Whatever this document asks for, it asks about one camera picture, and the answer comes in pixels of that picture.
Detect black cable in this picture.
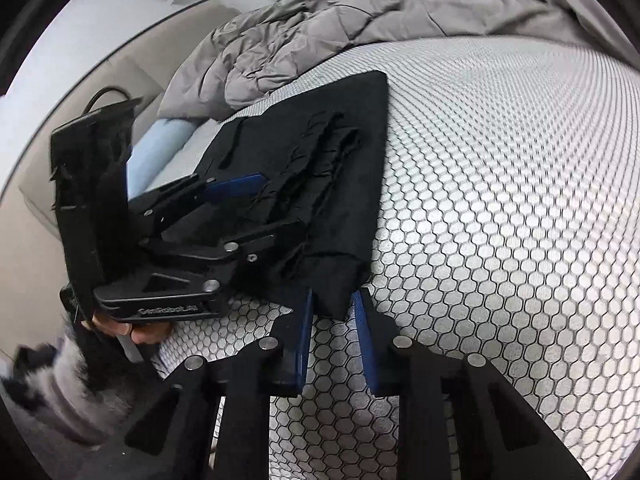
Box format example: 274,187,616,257
81,87,132,116

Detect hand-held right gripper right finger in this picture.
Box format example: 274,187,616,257
351,287,591,480

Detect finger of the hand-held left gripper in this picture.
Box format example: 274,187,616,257
127,173,266,237
95,219,305,302

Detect grey quilted duvet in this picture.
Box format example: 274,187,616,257
159,0,601,122

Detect beige upholstered headboard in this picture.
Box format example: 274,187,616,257
15,0,241,261

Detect light blue bolster pillow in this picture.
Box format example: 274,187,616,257
125,117,198,196

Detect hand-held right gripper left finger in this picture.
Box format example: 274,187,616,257
125,287,316,480

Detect person's left hand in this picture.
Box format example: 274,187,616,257
80,310,175,347

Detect black pants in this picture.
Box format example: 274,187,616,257
192,70,391,322

